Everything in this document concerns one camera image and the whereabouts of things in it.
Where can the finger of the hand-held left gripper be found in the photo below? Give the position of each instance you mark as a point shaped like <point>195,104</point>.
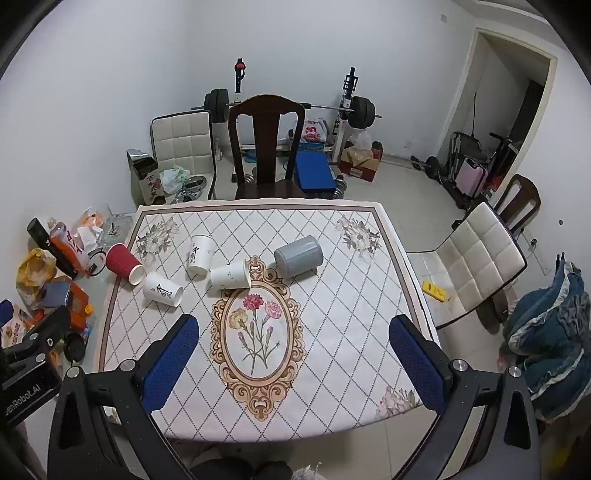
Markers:
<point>46,330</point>

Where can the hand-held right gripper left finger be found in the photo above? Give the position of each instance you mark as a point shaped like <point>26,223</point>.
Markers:
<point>170,364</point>

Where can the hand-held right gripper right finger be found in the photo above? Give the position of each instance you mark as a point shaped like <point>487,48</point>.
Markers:
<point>417,364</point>

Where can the white printed paper cup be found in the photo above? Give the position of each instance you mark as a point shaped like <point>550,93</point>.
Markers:
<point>159,290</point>
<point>201,254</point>

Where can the red paper cup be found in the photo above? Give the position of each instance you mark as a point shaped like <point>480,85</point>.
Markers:
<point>120,261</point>

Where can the white plain paper cup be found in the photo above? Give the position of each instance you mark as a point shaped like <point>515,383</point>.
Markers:
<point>228,275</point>

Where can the grey plastic cup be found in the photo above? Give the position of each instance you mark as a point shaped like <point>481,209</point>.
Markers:
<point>298,256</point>

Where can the orange snack packet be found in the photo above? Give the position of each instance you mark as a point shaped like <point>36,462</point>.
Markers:
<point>14,327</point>

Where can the black round object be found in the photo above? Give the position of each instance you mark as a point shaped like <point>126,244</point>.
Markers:
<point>75,347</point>

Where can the orange box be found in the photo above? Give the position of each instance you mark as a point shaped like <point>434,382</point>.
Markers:
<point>74,300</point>

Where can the yellow plastic bag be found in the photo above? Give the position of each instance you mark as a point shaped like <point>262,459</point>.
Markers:
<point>34,272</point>

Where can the yellow flat object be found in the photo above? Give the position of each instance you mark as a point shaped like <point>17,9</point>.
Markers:
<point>435,290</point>

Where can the black bottle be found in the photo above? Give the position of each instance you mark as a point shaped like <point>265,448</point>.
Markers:
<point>51,247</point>

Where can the orange liquid bottle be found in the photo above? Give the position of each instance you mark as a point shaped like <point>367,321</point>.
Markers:
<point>69,244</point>

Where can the floral printed tablecloth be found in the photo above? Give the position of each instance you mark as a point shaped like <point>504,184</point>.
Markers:
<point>332,318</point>

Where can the orange and white plastic bag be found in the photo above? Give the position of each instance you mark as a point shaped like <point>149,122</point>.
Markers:
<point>90,221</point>

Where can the white padded chair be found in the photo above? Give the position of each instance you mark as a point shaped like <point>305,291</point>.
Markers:
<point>475,263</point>
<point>182,138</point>

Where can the glass ashtray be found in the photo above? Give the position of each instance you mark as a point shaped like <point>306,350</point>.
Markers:
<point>115,230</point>

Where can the blue denim clothes pile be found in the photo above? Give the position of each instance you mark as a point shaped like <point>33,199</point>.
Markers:
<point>545,332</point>

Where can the metal bowls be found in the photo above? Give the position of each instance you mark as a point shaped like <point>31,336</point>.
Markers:
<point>194,187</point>

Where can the green and white plastic bag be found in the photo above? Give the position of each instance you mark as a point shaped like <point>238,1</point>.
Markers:
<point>173,180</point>

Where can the dumbbell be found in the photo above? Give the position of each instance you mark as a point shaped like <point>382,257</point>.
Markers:
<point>338,188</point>

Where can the pink suitcase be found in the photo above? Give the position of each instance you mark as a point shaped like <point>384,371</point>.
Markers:
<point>471,177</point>

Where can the small black barbell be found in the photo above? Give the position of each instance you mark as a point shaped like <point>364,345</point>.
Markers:
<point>431,165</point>

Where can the dark wooden chair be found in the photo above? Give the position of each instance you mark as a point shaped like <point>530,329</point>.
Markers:
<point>267,138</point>
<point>527,194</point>

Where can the cardboard box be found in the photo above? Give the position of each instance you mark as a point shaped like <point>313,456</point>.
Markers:
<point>362,164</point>

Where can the black folded cart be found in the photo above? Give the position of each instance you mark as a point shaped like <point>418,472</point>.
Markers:
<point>457,152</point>

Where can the blue bench pad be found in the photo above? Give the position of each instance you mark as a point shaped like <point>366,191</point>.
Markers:
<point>315,170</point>

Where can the red and white plastic bag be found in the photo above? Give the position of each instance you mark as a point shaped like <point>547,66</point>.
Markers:
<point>312,131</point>

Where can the white weight bench rack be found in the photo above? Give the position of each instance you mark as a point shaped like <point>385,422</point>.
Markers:
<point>347,92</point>

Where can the white door frame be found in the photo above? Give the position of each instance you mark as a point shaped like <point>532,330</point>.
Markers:
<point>551,92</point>

